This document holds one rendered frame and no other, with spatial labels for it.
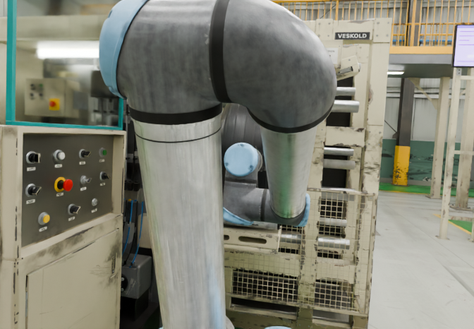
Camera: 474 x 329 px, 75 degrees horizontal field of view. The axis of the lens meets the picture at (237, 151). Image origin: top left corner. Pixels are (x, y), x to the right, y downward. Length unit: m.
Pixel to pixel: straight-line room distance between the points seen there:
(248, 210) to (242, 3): 0.60
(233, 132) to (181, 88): 0.90
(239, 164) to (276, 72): 0.53
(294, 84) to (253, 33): 0.07
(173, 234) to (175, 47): 0.24
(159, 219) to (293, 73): 0.25
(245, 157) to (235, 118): 0.46
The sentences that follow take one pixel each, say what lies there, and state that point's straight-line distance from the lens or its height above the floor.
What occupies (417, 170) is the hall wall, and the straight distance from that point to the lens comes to 11.35.
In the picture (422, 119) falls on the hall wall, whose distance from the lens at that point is 11.43.
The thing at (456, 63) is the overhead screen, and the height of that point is 2.37.
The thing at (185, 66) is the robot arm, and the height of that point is 1.34.
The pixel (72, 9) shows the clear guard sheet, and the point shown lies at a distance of 1.27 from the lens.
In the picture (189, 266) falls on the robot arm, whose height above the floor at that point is 1.09.
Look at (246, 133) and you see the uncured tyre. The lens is 1.22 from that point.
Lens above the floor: 1.28
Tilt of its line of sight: 3 degrees down
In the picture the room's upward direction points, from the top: 3 degrees clockwise
